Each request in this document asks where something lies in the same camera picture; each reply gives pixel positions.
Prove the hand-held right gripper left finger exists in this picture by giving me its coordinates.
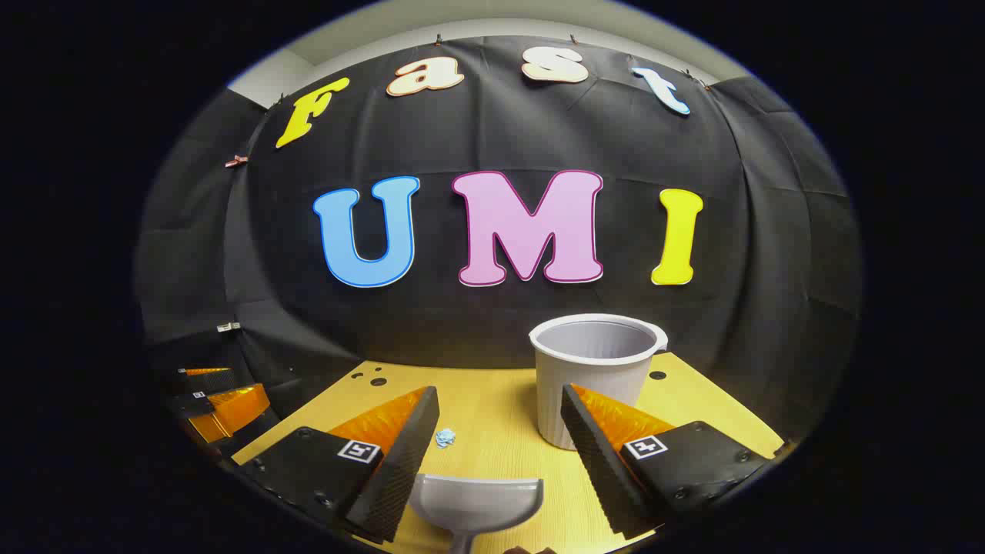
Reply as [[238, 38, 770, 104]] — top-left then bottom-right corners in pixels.
[[231, 385, 441, 544]]

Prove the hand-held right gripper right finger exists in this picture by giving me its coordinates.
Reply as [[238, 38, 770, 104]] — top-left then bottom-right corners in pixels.
[[560, 383, 770, 541]]

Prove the grey plastic dustpan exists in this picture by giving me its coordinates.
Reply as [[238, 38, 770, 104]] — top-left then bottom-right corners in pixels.
[[408, 473, 545, 554]]

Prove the white ribbed garbage bin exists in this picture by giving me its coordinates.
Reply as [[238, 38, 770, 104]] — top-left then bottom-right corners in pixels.
[[529, 313, 669, 451]]

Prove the yellow wooden desktop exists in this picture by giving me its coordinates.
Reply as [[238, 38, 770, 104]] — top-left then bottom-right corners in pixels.
[[231, 352, 786, 554]]

